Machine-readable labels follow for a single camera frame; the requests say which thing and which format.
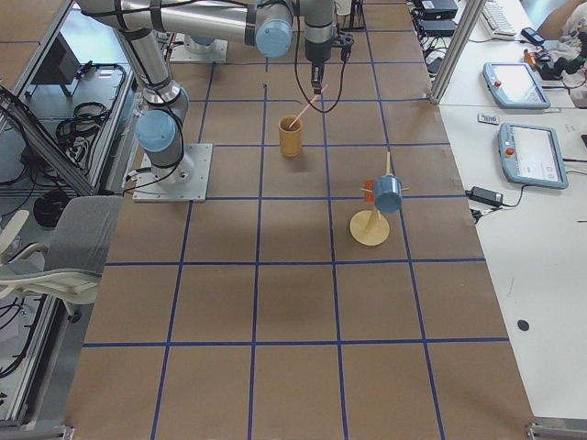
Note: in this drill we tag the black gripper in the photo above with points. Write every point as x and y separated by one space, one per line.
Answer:
316 51

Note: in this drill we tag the orange cup on stand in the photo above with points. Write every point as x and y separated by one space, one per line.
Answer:
368 194

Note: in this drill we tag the bamboo cylinder holder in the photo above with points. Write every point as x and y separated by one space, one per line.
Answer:
290 136

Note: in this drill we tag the blue mug on stand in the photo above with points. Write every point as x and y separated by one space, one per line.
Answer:
387 191

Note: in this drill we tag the wooden mug tree stand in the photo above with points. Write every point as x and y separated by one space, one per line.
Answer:
370 227

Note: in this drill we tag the white keyboard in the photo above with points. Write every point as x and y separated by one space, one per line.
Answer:
495 22

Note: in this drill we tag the black power adapter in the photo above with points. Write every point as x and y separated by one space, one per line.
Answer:
484 196

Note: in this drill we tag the teach pendant far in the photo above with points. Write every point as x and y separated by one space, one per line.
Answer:
514 86

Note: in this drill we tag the teach pendant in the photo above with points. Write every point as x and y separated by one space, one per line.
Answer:
514 86
531 155

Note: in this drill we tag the teach pendant near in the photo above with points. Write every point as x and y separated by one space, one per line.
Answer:
531 155

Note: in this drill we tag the grey office chair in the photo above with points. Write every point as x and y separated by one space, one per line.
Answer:
71 266

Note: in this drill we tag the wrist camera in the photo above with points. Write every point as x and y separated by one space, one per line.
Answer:
344 42

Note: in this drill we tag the black wire mug rack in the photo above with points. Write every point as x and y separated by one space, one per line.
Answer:
351 13

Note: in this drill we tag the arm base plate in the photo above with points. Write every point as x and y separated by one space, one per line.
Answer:
181 55
188 182

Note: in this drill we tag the aluminium frame post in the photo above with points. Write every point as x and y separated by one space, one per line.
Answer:
468 19

